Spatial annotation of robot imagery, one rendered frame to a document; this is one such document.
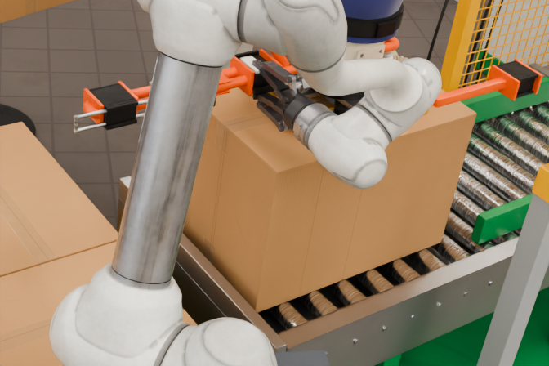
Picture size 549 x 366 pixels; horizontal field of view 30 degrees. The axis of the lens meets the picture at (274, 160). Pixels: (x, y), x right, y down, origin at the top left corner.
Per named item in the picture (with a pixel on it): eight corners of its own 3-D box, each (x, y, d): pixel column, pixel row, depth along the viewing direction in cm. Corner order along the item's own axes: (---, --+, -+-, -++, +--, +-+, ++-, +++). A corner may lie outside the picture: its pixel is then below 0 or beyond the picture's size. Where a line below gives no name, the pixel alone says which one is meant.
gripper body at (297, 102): (296, 106, 205) (270, 84, 211) (291, 141, 210) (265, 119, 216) (326, 99, 209) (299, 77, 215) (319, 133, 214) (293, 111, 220)
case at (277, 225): (346, 164, 294) (372, 40, 273) (441, 243, 269) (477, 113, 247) (166, 219, 262) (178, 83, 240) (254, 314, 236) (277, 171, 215)
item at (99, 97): (119, 101, 210) (121, 80, 208) (137, 118, 206) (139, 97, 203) (82, 109, 206) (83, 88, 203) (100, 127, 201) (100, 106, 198)
